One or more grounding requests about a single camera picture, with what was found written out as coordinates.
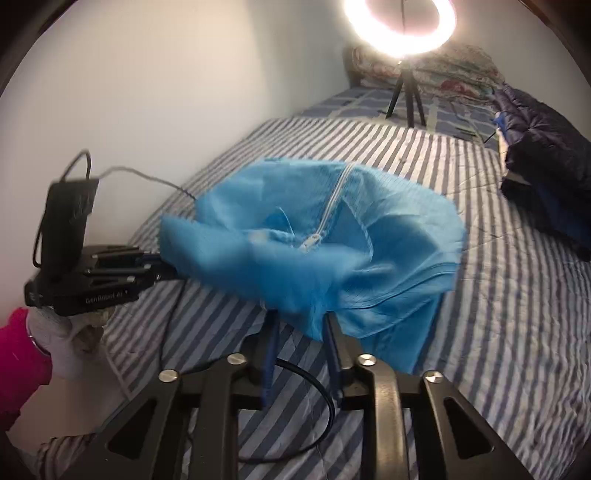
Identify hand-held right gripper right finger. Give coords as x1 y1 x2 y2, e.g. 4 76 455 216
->
323 313 522 480

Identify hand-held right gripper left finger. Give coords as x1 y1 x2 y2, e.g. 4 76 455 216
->
60 318 282 480

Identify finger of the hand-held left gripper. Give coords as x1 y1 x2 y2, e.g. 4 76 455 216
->
84 265 183 284
91 247 162 268

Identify light blue zip jacket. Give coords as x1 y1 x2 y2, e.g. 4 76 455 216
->
159 157 467 376

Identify person's left forearm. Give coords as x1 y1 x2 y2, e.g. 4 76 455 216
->
0 307 51 432

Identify person's left hand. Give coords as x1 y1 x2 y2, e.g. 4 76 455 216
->
27 307 116 381

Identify blue striped blanket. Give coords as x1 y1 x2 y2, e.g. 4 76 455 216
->
37 115 591 480

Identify royal blue garment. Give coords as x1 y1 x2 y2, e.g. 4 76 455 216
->
501 173 591 261

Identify black mini tripod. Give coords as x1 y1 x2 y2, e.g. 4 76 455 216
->
384 58 426 127

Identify dark bed headboard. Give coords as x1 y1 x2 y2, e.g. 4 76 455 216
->
342 46 362 87

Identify folded navy puffer jacket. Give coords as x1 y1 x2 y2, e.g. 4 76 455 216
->
492 83 591 199

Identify rolled floral quilt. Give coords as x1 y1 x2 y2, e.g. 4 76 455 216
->
351 45 504 95

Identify black looped cable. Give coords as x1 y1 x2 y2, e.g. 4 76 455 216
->
238 357 335 463

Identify thin grey gripper cable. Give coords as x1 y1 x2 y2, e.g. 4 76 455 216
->
31 148 200 268

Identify ring light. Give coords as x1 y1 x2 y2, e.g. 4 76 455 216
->
342 0 458 58

